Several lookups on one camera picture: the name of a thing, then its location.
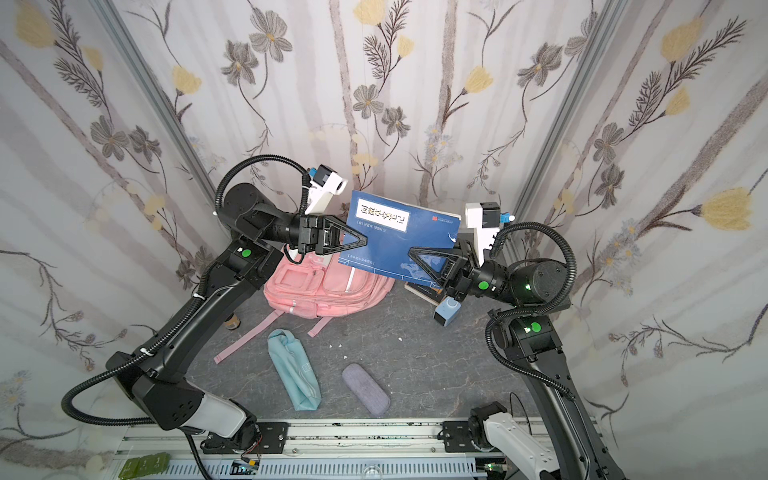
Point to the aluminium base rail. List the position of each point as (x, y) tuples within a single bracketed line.
[(327, 449)]

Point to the teal pencil pouch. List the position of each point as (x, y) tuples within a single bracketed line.
[(294, 370)]

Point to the brown and black book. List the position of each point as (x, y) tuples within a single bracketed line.
[(432, 295)]

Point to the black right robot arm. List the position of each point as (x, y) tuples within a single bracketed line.
[(522, 338)]

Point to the pink student backpack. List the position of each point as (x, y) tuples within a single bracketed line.
[(321, 289)]

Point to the purple glasses case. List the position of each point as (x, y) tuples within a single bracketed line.
[(366, 389)]

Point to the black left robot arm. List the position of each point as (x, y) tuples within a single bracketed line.
[(153, 375)]

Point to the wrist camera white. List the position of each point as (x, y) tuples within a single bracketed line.
[(325, 185), (485, 220)]

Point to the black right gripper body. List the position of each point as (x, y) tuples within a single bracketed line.
[(464, 274)]

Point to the blue notebook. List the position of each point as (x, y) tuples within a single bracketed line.
[(392, 228)]

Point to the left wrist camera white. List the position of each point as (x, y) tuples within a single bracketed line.
[(325, 185)]

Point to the light blue stamp device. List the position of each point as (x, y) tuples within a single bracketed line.
[(446, 311)]

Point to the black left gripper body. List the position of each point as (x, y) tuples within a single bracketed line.
[(312, 233)]

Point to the green connector block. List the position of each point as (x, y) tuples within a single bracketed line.
[(148, 465)]

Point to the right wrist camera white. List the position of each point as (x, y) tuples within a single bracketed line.
[(485, 220)]

